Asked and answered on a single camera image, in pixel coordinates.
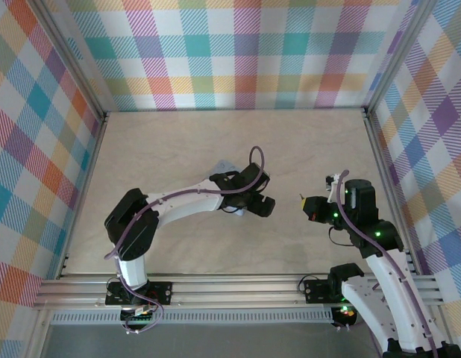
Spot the pastel blue cartoon box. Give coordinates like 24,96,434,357
211,159,248,219

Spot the black base plate left arm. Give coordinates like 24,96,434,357
104,280,174,307

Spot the black base plate right arm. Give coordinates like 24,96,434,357
304,278,345,304

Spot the controller board with lit LEDs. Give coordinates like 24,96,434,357
334,304,359,327

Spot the grey metal shelf plate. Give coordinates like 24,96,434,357
40,322,383,358

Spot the green terminal controller board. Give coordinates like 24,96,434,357
120,307,157,330

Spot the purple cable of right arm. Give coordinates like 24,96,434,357
333,169,440,358

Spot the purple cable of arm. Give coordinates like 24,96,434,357
104,145,271,335
333,169,440,358

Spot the aluminium side rail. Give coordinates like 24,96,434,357
363,108,420,275
57,110,110,280

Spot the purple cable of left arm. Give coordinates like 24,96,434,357
104,145,271,335

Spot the aluminium profile rail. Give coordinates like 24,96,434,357
34,273,445,311

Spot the grey slotted cable duct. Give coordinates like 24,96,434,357
51,307,334,325

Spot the aluminium corner post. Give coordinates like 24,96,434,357
33,0,109,122
363,0,437,119

